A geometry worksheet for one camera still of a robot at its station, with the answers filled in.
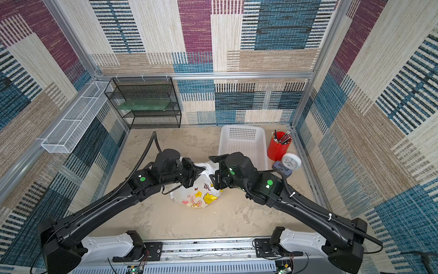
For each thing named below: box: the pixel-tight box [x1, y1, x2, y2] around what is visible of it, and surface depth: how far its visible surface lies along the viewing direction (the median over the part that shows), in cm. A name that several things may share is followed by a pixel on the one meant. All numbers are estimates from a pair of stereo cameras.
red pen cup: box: [266, 131, 292, 162], surface depth 98 cm
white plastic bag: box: [169, 162, 224, 209], surface depth 77 cm
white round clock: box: [281, 152, 302, 171], surface depth 97 cm
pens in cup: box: [271, 129, 292, 145], surface depth 98 cm
